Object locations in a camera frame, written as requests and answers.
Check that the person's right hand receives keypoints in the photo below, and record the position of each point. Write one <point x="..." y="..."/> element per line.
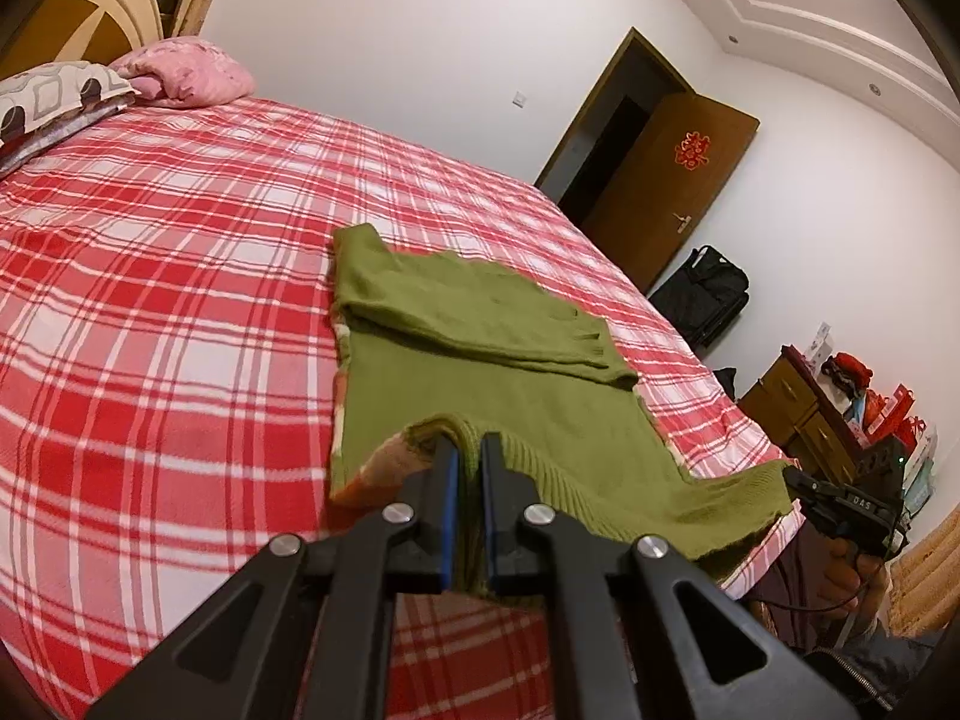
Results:
<point x="851" y="577"/>

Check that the red gift bag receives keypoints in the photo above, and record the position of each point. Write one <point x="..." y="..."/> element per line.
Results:
<point x="885" y="412"/>

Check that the white gift bag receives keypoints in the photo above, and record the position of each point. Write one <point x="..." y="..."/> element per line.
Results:
<point x="921" y="457"/>

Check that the cream wooden headboard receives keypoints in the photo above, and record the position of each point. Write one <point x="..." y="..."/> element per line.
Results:
<point x="82" y="22"/>

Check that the brown wooden cabinet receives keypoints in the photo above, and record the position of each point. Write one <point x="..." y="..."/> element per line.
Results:
<point x="795" y="412"/>

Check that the red plaid bed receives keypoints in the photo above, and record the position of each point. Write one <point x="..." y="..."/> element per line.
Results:
<point x="150" y="277"/>

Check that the red paper door decoration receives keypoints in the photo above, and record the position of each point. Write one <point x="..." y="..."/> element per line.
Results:
<point x="693" y="149"/>

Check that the grey patterned pillow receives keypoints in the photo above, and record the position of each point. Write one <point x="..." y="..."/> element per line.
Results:
<point x="52" y="101"/>

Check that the brown wooden door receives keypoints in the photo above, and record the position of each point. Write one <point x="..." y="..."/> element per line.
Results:
<point x="667" y="187"/>

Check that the red clothes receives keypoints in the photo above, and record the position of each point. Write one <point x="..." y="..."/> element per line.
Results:
<point x="847" y="373"/>

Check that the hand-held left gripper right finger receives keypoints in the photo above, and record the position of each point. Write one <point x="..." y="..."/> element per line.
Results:
<point x="491" y="517"/>

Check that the white box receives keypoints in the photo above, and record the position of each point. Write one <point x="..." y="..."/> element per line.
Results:
<point x="820" y="343"/>

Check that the dark wooden door frame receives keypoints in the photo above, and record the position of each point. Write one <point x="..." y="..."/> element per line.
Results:
<point x="600" y="105"/>

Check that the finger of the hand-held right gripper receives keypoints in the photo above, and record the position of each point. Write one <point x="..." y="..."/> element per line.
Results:
<point x="804" y="486"/>

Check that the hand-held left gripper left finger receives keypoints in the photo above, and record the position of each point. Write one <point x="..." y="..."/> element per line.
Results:
<point x="448" y="510"/>

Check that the black bag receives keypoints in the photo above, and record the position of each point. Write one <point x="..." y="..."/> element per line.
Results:
<point x="724" y="381"/>

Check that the black suitcase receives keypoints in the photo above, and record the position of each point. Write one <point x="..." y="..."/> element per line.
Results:
<point x="705" y="296"/>

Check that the green knitted sweater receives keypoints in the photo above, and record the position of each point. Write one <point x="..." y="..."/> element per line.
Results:
<point x="540" y="405"/>

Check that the pink pillow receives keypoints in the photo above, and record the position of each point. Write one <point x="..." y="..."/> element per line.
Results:
<point x="187" y="75"/>

